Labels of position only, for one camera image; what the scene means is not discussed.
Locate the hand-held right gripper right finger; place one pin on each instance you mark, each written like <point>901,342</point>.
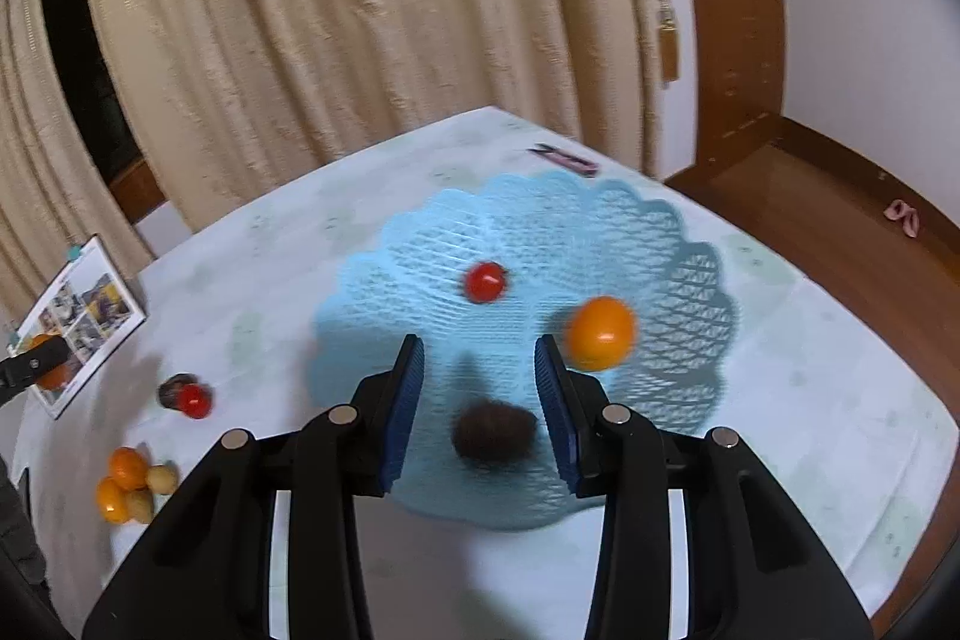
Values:
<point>555,415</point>

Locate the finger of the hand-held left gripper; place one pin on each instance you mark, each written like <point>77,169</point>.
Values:
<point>30,364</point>

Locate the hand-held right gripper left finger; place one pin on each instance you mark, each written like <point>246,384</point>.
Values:
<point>405,415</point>

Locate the orange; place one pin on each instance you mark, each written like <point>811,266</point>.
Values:
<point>600,332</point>
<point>127,466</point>
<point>111,503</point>
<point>54,376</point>

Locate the dark purple mangosteen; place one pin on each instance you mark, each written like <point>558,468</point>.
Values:
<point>171,389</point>
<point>493,434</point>

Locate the red tomato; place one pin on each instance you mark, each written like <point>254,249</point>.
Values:
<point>196,401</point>
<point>485,281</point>

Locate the small tan longan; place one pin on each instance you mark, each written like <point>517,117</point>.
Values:
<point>161,479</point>
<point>140,505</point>

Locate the light blue plastic basket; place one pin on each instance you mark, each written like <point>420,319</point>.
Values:
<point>450,235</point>

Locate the photo desk calendar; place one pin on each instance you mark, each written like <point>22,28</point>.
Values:
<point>97,302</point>

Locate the grey cloth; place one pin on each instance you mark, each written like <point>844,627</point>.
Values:
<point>19,535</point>

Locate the narrow beige curtain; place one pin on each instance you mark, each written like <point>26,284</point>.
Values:
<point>37,160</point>

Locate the wooden window sill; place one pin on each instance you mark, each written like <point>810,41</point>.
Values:
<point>139,190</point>

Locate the white printed tablecloth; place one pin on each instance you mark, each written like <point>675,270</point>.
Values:
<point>262,250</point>

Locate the pink clip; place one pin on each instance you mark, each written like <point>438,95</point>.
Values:
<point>566,160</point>

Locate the dark window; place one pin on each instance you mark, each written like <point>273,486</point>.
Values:
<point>82,70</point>

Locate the brown wooden door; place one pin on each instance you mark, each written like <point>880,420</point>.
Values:
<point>720,48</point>

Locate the wide beige curtain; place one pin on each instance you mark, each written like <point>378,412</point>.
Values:
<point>375,10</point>

